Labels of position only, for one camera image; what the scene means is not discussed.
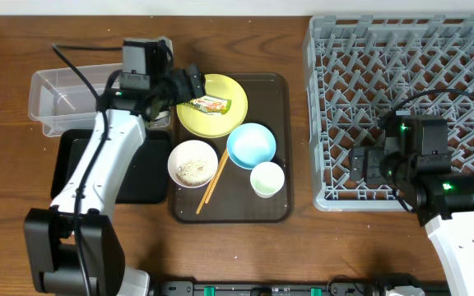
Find green orange snack wrapper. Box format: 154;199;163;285
183;95;232;115

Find white pink bowl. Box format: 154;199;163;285
167;140;219;188

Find pile of rice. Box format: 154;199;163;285
176;159;215;186

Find light blue bowl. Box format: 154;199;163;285
226;123;277;170

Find white cup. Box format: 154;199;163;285
250;162;285;198

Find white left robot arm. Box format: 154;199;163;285
24;65;206;295

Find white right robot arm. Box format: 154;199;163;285
349;146;474;295

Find grey dishwasher rack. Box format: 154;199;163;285
303;14;474;211

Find yellow plate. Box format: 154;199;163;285
176;74;248;138

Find black plastic tray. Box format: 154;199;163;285
50;129;171;204

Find clear plastic bin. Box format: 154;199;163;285
28;36;174;138

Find brown serving tray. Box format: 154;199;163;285
169;73;294;224

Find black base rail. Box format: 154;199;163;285
148;280;392;296

